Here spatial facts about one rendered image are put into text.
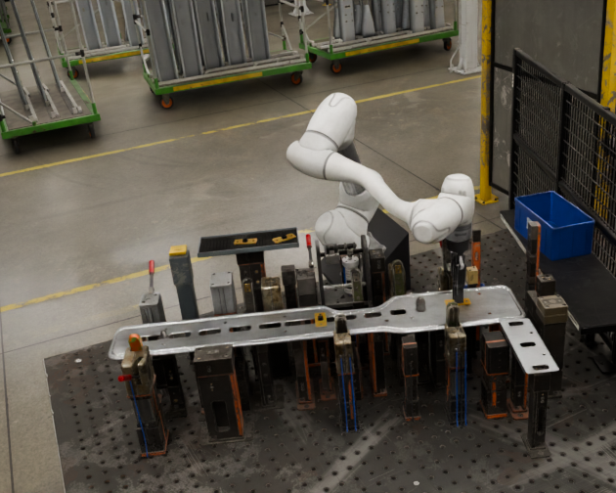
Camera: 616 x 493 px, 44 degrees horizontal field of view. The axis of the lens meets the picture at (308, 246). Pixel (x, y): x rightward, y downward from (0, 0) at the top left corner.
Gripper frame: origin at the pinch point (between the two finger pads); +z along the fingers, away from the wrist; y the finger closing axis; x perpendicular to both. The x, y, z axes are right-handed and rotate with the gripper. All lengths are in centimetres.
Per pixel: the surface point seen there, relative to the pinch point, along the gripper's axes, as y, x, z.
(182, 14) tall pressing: -683, -160, 2
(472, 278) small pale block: -10.9, 7.7, 1.6
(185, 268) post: -30, -94, -4
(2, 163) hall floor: -515, -341, 103
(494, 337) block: 18.3, 7.4, 7.4
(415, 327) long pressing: 10.4, -16.4, 5.4
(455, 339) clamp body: 24.9, -6.6, 2.1
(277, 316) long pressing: -5, -61, 5
